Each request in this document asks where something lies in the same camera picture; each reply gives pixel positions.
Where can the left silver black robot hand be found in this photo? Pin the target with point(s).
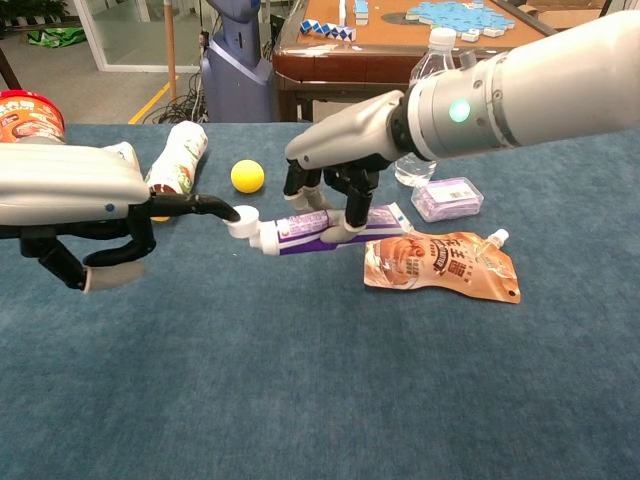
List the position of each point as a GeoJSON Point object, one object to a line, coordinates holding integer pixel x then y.
{"type": "Point", "coordinates": [65, 185]}

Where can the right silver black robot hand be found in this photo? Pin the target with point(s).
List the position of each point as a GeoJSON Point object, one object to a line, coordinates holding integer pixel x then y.
{"type": "Point", "coordinates": [350, 135]}

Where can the purple white tube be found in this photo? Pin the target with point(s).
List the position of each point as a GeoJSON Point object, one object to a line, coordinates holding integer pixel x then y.
{"type": "Point", "coordinates": [300, 230]}

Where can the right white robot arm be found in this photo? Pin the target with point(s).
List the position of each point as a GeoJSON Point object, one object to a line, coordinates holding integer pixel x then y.
{"type": "Point", "coordinates": [540, 95]}

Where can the white yellow-capped bottle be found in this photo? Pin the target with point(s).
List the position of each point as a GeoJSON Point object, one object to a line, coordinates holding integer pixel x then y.
{"type": "Point", "coordinates": [185, 145]}

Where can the white blue yogurt bottle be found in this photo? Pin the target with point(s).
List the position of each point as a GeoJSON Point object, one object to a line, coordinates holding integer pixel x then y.
{"type": "Point", "coordinates": [125, 150]}

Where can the brown mahjong table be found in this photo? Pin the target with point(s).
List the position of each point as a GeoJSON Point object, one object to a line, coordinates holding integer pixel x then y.
{"type": "Point", "coordinates": [345, 65]}

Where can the red instant noodle cup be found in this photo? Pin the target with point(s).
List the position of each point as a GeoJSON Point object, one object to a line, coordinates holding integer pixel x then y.
{"type": "Point", "coordinates": [30, 122]}

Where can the blue white snake puzzle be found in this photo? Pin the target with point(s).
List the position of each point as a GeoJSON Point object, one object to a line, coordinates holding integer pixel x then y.
{"type": "Point", "coordinates": [327, 31]}

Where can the yellow ball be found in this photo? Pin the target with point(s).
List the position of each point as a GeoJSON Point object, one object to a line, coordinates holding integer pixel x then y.
{"type": "Point", "coordinates": [247, 176]}

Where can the clear box with purple contents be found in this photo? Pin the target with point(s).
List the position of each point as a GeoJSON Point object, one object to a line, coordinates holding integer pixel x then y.
{"type": "Point", "coordinates": [447, 200]}

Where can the blue mahjong tile stack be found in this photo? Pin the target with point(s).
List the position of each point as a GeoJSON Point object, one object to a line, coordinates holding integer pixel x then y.
{"type": "Point", "coordinates": [361, 12]}

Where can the clear plastic water bottle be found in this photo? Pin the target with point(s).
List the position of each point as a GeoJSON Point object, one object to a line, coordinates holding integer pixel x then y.
{"type": "Point", "coordinates": [440, 50]}

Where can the green bag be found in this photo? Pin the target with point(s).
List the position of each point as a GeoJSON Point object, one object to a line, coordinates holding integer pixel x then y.
{"type": "Point", "coordinates": [57, 37]}

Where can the blue white mahjong tile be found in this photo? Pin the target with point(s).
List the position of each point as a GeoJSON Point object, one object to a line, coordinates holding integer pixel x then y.
{"type": "Point", "coordinates": [493, 32]}
{"type": "Point", "coordinates": [470, 35]}

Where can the orange spout drink pouch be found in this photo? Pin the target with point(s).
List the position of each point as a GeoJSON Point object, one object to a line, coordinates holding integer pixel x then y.
{"type": "Point", "coordinates": [440, 270]}

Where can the blue mahjong tile cluster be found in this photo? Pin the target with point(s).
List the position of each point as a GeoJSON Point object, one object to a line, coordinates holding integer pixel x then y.
{"type": "Point", "coordinates": [460, 14]}

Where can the wooden pole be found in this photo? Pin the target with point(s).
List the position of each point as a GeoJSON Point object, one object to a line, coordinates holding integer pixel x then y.
{"type": "Point", "coordinates": [170, 50]}

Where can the green potted plant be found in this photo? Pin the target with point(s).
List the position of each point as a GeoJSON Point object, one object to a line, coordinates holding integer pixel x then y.
{"type": "Point", "coordinates": [35, 10]}

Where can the cardboard box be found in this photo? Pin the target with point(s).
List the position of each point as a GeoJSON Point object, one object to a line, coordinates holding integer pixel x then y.
{"type": "Point", "coordinates": [565, 12]}

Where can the teal table cloth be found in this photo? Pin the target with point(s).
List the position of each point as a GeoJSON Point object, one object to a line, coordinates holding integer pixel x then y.
{"type": "Point", "coordinates": [250, 375]}

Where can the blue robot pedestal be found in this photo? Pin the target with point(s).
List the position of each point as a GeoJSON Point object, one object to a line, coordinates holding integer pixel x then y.
{"type": "Point", "coordinates": [235, 75]}

